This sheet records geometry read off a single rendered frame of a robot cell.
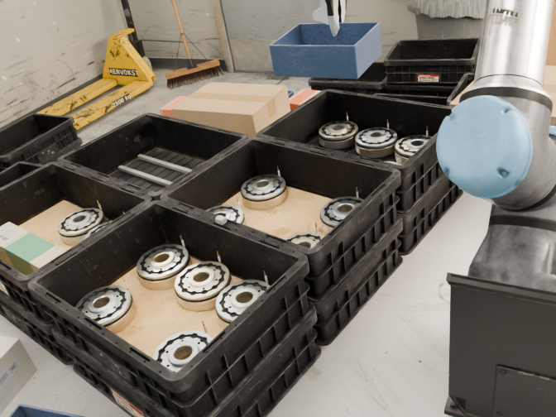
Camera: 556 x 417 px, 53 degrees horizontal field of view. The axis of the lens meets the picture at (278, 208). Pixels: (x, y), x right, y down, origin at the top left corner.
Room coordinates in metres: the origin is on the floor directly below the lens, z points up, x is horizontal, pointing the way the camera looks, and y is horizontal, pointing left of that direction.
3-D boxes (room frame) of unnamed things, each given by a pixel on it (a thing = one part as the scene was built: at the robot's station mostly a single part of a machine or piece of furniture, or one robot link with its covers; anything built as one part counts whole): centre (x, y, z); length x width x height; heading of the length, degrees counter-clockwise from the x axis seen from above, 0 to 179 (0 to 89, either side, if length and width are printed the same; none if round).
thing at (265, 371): (0.74, 0.21, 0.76); 0.40 x 0.30 x 0.12; 45
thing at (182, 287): (0.78, 0.16, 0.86); 0.10 x 0.10 x 0.01
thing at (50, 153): (2.41, 1.09, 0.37); 0.40 x 0.30 x 0.45; 146
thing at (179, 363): (0.61, 0.18, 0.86); 0.05 x 0.05 x 0.01
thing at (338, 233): (0.95, -0.01, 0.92); 0.40 x 0.30 x 0.02; 45
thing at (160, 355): (0.61, 0.18, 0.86); 0.10 x 0.10 x 0.01
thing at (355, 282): (0.95, -0.01, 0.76); 0.40 x 0.30 x 0.12; 45
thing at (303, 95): (1.74, -0.18, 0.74); 0.16 x 0.12 x 0.07; 49
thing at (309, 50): (1.20, -0.17, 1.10); 0.20 x 0.15 x 0.07; 56
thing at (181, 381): (0.74, 0.21, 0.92); 0.40 x 0.30 x 0.02; 45
